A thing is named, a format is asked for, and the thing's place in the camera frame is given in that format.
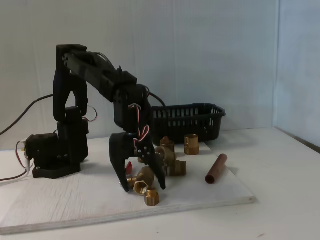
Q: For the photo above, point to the brass fitting with cone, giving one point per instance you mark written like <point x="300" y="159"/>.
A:
<point x="167" y="143"/>

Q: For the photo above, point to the brass threaded nipple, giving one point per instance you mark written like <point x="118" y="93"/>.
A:
<point x="178" y="168"/>

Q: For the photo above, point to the small brass reducer fitting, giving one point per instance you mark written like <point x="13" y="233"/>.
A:
<point x="151" y="198"/>

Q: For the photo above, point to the tall brass coupling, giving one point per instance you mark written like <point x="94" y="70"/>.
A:
<point x="191" y="145"/>

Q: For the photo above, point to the black plastic slotted basket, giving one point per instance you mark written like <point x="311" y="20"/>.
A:
<point x="190" y="125"/>

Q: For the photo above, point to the white wooden board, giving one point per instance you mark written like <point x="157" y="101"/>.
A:
<point x="75" y="200"/>

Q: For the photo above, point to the copper pipe piece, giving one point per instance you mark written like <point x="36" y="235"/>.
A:
<point x="216" y="170"/>

